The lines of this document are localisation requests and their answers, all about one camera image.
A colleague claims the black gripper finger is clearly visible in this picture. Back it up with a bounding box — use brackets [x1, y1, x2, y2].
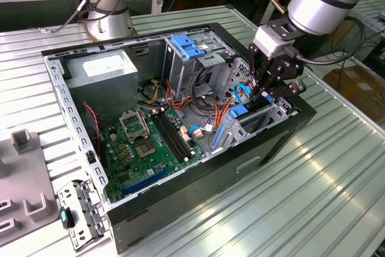
[248, 45, 272, 105]
[260, 77, 308, 98]

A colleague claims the long blue wire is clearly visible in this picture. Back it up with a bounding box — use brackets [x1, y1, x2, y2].
[233, 82, 251, 105]

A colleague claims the hard disk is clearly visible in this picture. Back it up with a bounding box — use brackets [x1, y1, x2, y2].
[210, 94, 276, 151]

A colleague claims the orange power wire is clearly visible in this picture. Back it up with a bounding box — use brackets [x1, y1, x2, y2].
[220, 79, 256, 126]

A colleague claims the grey metal disk bay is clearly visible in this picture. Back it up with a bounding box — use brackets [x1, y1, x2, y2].
[209, 94, 300, 154]

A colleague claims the brown cardboard box with labels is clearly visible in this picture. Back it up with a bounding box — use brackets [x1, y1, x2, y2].
[323, 66, 385, 110]

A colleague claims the grey metal drive cage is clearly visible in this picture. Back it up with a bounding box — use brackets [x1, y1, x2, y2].
[162, 29, 237, 101]

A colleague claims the blue drive cage latch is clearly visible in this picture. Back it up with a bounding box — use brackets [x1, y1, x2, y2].
[170, 34, 205, 61]

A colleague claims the black RAM slot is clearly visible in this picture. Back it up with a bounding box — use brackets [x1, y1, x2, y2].
[150, 111, 185, 163]
[154, 111, 188, 162]
[161, 108, 196, 158]
[158, 110, 192, 160]

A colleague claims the metal slat side table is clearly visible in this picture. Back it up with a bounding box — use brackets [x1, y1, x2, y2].
[348, 0, 385, 34]

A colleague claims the green motherboard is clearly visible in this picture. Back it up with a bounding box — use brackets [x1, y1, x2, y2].
[99, 108, 208, 205]

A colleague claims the black open PC case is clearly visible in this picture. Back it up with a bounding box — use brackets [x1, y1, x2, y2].
[40, 22, 318, 255]

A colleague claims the metal socket cover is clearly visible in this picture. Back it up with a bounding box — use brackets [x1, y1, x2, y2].
[119, 109, 151, 143]

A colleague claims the CPU socket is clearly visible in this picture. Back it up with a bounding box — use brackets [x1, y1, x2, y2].
[134, 138, 157, 160]

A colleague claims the grey power supply unit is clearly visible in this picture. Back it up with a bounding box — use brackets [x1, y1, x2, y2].
[64, 49, 139, 119]

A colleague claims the blue expansion slot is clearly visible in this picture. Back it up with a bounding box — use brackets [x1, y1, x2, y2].
[122, 168, 166, 196]

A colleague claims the black blue-tipped latch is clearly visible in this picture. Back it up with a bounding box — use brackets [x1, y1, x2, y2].
[59, 206, 76, 230]

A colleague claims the grey parts rack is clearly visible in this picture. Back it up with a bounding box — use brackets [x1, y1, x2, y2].
[0, 129, 60, 247]

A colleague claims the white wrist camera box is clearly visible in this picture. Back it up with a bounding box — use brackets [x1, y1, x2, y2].
[251, 24, 290, 59]

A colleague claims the black camera cable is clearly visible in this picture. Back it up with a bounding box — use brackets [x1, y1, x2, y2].
[282, 16, 366, 66]

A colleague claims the power supply wire bundle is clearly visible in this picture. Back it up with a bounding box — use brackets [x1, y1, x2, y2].
[137, 67, 232, 125]

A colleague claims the short blue wire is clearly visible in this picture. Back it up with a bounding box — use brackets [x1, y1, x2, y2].
[189, 123, 218, 134]

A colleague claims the red black twisted wire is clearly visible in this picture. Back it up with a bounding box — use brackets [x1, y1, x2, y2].
[82, 103, 105, 149]

